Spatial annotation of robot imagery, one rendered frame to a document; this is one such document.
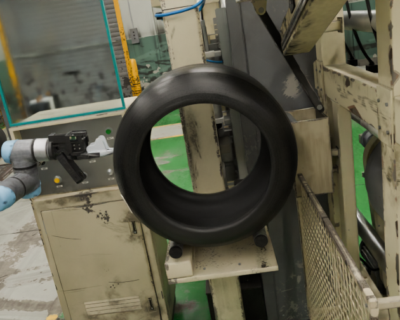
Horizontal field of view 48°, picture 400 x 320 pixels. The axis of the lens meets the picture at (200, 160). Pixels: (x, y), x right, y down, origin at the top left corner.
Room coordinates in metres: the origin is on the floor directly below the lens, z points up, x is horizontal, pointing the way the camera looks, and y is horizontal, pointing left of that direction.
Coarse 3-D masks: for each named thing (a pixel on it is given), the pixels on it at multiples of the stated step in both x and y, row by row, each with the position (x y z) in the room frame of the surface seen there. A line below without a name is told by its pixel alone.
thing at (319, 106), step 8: (264, 16) 1.60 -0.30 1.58; (264, 24) 1.60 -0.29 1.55; (272, 24) 1.60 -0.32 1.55; (272, 32) 1.60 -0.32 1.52; (280, 40) 1.59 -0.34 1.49; (280, 48) 1.59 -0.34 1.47; (288, 56) 1.59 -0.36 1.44; (288, 64) 1.60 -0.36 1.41; (296, 64) 1.59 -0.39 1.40; (296, 72) 1.59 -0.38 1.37; (304, 80) 1.59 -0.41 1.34; (304, 88) 1.59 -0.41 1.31; (312, 88) 1.59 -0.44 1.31; (312, 96) 1.59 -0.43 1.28; (312, 104) 1.60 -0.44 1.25; (320, 104) 1.59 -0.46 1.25; (320, 112) 1.59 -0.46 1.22
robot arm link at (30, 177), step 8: (16, 168) 1.41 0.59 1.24; (24, 168) 1.41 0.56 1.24; (32, 168) 1.42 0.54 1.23; (16, 176) 1.38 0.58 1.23; (24, 176) 1.39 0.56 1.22; (32, 176) 1.42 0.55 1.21; (24, 184) 1.37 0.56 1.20; (32, 184) 1.40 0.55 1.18; (40, 184) 1.44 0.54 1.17; (32, 192) 1.41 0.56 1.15; (40, 192) 1.44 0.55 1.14
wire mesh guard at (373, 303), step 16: (320, 208) 1.26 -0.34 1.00; (304, 224) 1.59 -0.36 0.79; (320, 224) 1.28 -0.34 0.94; (304, 240) 1.62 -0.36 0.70; (320, 240) 1.29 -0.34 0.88; (336, 240) 1.06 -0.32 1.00; (304, 256) 1.67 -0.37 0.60; (320, 256) 1.32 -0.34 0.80; (304, 272) 1.67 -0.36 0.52; (320, 272) 1.35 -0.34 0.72; (336, 272) 1.11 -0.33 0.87; (352, 272) 0.91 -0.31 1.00; (320, 288) 1.38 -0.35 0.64; (368, 288) 0.84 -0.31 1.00; (320, 304) 1.41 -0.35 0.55; (336, 304) 1.14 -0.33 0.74; (368, 304) 0.80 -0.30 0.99
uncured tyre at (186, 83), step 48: (144, 96) 1.33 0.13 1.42; (192, 96) 1.28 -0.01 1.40; (240, 96) 1.28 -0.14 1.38; (144, 144) 1.57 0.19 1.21; (288, 144) 1.28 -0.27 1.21; (144, 192) 1.30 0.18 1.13; (192, 192) 1.59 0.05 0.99; (240, 192) 1.55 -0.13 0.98; (288, 192) 1.30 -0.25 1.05; (192, 240) 1.29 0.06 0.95; (240, 240) 1.32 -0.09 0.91
